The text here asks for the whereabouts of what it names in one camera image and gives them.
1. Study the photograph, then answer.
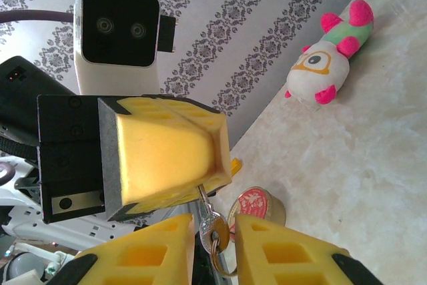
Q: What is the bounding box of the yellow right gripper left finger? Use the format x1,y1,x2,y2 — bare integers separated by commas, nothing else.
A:
53,213,195,285

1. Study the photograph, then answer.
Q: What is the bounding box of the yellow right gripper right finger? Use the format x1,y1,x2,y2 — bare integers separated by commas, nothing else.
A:
235,214,384,285

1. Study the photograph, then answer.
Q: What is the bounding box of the brass key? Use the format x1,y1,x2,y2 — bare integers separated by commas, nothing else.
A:
212,214,231,253

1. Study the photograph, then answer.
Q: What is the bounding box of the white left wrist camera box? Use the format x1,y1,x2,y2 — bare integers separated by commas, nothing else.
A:
73,0,177,96

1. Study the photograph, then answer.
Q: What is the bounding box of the metal key ring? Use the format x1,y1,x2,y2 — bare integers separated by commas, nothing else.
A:
209,234,242,278

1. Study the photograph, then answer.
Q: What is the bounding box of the yellow rectangular block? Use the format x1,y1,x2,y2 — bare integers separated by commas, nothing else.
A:
230,157,243,178

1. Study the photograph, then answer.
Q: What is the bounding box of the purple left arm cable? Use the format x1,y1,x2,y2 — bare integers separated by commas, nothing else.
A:
0,9,76,25

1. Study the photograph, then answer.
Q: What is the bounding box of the round tin with red lid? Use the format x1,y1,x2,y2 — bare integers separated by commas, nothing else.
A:
228,186,287,242

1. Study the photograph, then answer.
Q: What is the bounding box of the white pink green plush toy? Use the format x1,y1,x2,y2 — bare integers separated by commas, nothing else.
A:
284,0,374,105

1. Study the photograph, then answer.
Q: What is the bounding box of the silver key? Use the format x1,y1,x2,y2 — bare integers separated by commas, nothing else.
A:
197,184,218,256

